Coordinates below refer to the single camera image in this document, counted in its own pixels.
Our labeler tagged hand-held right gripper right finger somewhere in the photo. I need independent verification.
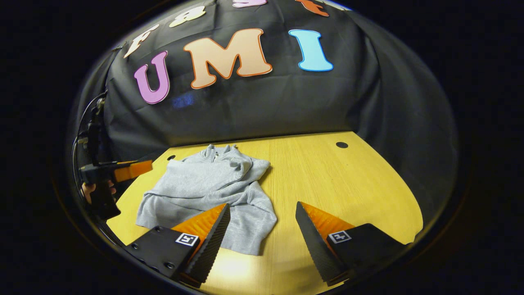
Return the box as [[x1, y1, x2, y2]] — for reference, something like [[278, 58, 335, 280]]
[[295, 201, 406, 287]]

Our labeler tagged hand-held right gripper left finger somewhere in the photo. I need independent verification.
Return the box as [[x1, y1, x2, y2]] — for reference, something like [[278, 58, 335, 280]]
[[123, 203, 231, 288]]

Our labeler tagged grey sweatshirt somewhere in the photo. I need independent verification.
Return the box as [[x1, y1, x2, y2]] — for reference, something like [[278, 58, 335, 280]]
[[136, 143, 278, 256]]

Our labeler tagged black backdrop cloth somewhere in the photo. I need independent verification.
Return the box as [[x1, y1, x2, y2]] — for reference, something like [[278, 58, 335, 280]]
[[74, 0, 459, 230]]

